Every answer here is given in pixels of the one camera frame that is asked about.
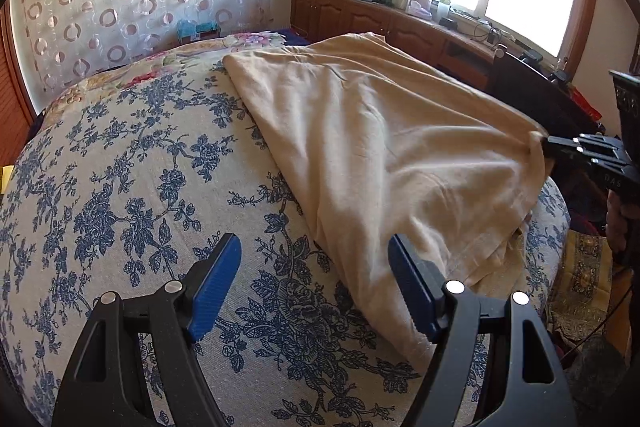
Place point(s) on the person's right hand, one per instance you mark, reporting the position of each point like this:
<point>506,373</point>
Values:
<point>621,222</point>

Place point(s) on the wooden headboard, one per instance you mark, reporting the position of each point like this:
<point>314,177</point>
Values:
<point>16,112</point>

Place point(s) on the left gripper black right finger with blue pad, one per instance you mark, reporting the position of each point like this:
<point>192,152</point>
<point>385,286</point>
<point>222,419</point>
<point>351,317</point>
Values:
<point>523,383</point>

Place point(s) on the colourful floral quilt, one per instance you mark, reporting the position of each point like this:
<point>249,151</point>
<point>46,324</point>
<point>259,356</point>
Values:
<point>105,84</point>

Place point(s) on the yellow plush toy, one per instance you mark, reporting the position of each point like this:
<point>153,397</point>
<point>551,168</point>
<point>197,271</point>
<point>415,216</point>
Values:
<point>6,173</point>

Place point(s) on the dark blue bed sheet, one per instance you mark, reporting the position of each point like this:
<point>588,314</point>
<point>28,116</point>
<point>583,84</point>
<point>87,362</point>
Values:
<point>289,37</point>

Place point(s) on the blue floral white pillow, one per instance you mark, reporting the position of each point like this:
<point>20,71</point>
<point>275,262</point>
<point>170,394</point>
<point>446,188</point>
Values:
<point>129,192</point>

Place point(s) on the wooden low cabinet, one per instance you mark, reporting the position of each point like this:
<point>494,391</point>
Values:
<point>452,53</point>

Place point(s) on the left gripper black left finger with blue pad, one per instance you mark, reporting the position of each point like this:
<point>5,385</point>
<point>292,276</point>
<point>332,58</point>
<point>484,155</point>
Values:
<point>104,384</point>

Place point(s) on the blue toy at bed end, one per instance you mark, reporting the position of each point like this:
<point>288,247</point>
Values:
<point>188,31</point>

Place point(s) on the beige t-shirt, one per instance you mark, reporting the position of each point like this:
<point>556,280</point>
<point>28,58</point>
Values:
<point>373,143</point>

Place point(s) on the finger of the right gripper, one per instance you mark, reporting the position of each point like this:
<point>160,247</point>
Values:
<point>589,145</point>
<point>612,169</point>

